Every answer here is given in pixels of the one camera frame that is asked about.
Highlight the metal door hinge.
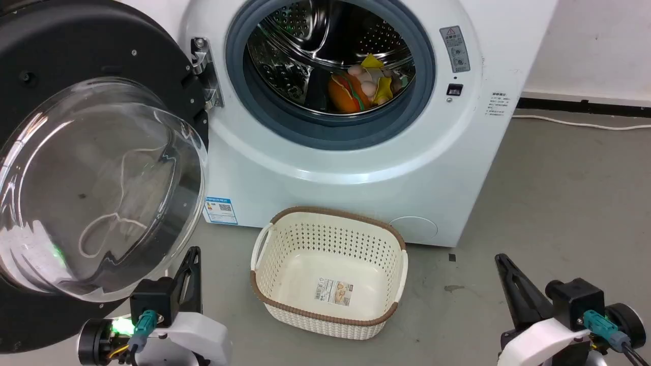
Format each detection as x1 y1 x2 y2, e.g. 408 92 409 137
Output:
190 37 225 110

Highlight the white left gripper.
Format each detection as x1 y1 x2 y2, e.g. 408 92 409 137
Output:
136 247 232 366

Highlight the black round glass washer door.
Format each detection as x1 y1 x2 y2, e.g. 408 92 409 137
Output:
0 0 211 354

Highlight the doll with yellow clothes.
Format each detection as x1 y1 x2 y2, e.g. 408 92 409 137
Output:
347 53 408 106

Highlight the black baseboard strip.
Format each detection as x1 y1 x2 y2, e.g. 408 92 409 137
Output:
516 96 651 119

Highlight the cream laundry basket brown rim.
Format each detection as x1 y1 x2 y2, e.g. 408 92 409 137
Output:
249 206 409 341

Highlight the blue energy label sticker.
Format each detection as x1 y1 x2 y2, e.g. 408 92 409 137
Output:
203 197 239 226

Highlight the product label sticker in basket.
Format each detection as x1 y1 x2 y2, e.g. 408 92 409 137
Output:
313 277 353 307

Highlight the grey warning sticker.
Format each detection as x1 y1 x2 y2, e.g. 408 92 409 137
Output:
439 25 471 74

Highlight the teal cable connector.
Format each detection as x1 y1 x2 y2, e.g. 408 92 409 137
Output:
128 309 157 352
583 310 632 353

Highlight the stainless steel perforated drum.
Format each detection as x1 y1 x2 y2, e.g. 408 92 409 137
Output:
246 0 416 117

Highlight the round filter cover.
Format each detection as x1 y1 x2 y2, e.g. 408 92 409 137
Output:
389 216 439 244

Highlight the white power cable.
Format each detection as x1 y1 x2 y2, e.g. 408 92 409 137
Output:
511 113 651 132

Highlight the orange plush toy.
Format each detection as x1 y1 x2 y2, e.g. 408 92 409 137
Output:
328 71 372 114

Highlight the teal left cable connector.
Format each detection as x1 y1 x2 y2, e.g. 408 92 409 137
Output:
128 309 157 352

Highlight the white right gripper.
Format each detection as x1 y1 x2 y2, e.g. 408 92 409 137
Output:
494 253 591 366

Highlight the teal right cable connector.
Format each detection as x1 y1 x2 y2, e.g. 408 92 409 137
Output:
583 310 632 353

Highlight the white front-load washing machine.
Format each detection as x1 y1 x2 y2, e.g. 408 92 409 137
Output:
179 0 560 249

